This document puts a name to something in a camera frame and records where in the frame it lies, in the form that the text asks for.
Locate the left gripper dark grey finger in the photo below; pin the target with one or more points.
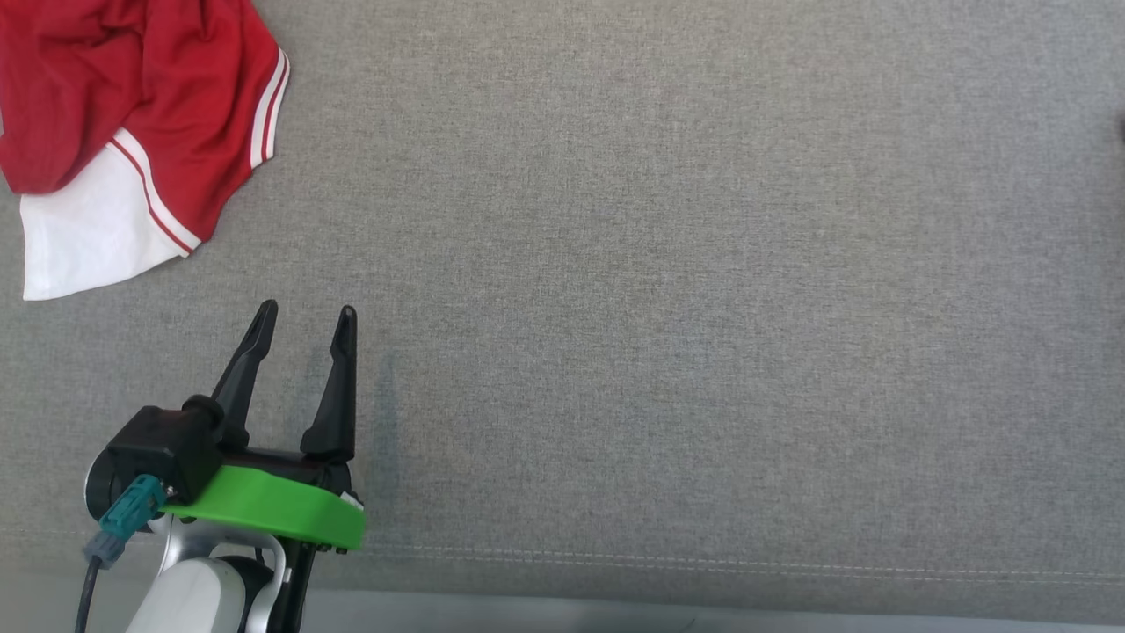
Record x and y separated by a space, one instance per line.
242 378
338 404

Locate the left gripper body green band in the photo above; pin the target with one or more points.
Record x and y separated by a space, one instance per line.
264 507

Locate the red white basketball jersey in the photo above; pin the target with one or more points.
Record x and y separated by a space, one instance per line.
132 88

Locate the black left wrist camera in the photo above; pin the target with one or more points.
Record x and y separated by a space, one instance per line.
167 448

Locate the teal left camera connector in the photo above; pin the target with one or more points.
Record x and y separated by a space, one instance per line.
132 519

